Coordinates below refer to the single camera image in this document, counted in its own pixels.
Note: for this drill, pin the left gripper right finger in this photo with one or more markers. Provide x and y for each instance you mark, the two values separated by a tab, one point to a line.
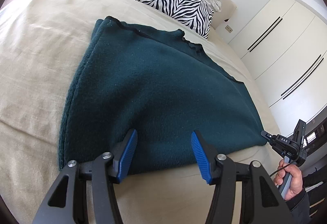
261	201

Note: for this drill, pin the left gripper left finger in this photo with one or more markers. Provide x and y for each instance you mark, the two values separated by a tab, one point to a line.
66	200

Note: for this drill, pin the dark teal knit sweater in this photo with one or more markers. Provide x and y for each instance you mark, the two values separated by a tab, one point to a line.
163	86

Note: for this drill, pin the dark jacket sleeve forearm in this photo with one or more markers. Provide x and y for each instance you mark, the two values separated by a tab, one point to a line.
299	207

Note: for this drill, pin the beige bed sheet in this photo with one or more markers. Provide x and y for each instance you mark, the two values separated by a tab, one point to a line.
42	44

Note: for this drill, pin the white wardrobe with black handles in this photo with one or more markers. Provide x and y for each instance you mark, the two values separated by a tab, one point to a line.
284	49

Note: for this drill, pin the wall power socket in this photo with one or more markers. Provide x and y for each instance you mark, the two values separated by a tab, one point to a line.
229	29

